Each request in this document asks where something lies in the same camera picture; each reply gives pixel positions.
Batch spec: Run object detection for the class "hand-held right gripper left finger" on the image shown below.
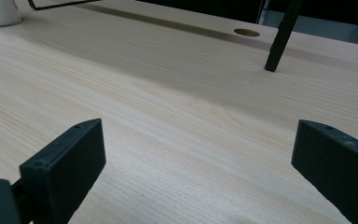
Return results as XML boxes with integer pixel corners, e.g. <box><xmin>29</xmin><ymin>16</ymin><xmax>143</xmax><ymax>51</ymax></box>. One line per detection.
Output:
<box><xmin>19</xmin><ymin>118</ymin><xmax>107</xmax><ymax>224</ymax></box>

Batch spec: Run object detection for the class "grey chair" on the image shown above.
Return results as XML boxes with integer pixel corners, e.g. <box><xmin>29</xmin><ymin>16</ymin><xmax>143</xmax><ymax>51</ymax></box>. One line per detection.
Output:
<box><xmin>256</xmin><ymin>0</ymin><xmax>358</xmax><ymax>46</ymax></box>

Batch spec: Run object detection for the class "black metal stand leg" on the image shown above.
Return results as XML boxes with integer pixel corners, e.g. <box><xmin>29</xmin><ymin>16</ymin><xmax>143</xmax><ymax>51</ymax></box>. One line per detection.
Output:
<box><xmin>264</xmin><ymin>0</ymin><xmax>303</xmax><ymax>73</ymax></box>

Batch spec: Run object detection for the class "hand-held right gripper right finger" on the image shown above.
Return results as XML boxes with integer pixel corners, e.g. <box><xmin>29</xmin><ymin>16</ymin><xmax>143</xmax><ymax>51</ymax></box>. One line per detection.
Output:
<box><xmin>290</xmin><ymin>119</ymin><xmax>358</xmax><ymax>224</ymax></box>

